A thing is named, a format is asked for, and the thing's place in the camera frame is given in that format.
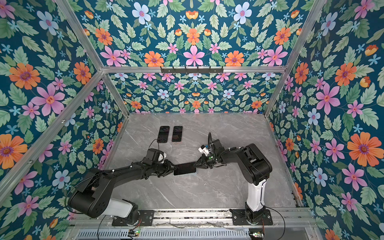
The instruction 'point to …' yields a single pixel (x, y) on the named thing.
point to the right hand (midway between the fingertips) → (194, 165)
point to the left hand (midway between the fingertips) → (178, 166)
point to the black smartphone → (184, 168)
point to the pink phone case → (177, 134)
